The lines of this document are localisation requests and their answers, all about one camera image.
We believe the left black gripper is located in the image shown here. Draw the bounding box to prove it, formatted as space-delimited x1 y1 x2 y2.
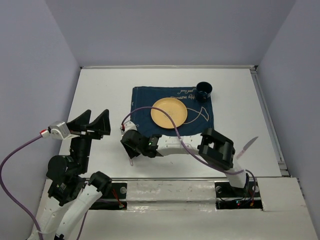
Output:
68 107 112 172

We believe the dark blue cup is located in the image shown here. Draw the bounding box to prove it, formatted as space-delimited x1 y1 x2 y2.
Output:
195 81 213 103

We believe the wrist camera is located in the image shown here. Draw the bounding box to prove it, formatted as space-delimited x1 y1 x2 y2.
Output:
40 121 78 141
120 120 137 137

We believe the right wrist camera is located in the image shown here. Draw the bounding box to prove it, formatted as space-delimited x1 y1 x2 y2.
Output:
120 120 137 137

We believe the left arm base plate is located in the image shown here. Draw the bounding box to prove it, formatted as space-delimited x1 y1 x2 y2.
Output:
90 181 128 211

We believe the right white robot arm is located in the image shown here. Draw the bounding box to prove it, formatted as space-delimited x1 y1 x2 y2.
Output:
120 128 249 196

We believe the pink handled knife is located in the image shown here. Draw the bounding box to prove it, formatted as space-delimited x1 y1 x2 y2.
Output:
235 136 258 160

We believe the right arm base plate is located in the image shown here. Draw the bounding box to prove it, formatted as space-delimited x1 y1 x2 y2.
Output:
215 180 263 210

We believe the yellow plate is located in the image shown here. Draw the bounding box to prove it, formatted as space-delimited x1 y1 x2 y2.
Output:
150 97 188 129

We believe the blue fish placemat cloth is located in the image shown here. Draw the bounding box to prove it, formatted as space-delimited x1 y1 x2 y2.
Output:
130 86 214 137

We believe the purple cable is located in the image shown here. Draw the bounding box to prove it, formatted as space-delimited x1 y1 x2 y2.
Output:
0 132 88 240
121 106 257 201

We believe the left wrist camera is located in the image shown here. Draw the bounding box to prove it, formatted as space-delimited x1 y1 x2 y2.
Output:
40 121 78 141

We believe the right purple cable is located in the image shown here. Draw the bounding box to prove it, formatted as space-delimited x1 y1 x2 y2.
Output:
121 106 257 201

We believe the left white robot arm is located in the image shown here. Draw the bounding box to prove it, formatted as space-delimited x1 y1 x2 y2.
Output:
29 109 112 240

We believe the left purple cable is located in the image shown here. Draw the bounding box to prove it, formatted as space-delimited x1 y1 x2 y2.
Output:
0 132 88 240

